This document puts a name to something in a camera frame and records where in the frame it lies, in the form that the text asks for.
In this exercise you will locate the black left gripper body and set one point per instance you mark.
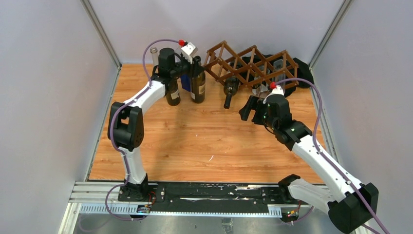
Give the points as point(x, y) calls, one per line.
point(185, 67)

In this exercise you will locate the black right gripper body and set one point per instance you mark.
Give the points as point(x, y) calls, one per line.
point(261, 113)

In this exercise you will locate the dark bottle barcode label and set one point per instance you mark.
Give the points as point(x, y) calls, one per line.
point(197, 81)

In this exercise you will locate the blue square glass bottle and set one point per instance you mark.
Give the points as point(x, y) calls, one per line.
point(185, 82)

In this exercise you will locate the dark bottle white label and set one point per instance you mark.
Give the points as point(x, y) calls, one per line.
point(172, 93)

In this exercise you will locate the clear round glass bottle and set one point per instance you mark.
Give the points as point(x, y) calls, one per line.
point(154, 55)

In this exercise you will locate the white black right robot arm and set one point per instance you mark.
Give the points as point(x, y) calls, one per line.
point(347, 201)

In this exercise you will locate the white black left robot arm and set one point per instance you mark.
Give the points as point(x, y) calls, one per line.
point(126, 128)

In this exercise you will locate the small clear bottle in rack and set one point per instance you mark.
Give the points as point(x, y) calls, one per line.
point(260, 90)

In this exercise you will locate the dark bottle lower rack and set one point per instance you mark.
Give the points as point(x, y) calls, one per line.
point(231, 85)

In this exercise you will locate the black cloth behind rack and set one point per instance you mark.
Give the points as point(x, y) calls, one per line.
point(302, 72)

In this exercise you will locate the brown wooden wine rack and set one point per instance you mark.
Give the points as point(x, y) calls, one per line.
point(223, 62)

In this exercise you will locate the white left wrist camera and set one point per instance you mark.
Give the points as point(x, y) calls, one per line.
point(189, 51)

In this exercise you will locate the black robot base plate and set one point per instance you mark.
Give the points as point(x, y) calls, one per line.
point(197, 198)

